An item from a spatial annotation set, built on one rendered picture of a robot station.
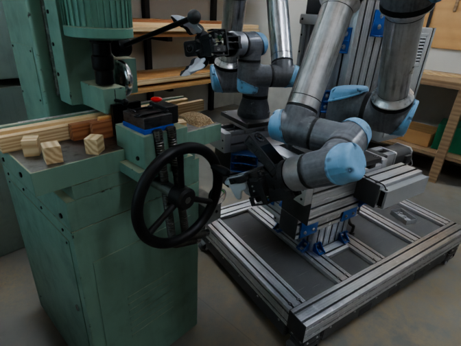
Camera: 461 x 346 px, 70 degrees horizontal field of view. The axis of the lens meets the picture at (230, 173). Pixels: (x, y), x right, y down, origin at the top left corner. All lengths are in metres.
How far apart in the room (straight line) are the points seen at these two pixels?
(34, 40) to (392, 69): 0.99
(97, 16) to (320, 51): 0.54
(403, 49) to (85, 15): 0.78
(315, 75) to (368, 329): 1.26
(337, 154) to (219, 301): 1.19
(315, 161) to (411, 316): 1.35
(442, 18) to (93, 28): 3.31
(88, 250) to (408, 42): 0.98
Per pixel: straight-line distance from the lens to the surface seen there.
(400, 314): 1.88
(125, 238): 1.05
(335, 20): 0.84
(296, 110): 0.76
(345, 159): 0.62
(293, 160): 0.69
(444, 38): 3.81
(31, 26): 1.16
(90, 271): 1.05
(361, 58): 1.40
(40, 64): 1.16
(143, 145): 0.83
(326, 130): 0.73
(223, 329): 1.59
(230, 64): 1.41
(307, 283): 1.53
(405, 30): 0.93
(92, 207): 0.94
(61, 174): 0.87
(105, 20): 0.94
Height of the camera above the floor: 1.24
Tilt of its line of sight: 26 degrees down
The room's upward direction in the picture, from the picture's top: 3 degrees clockwise
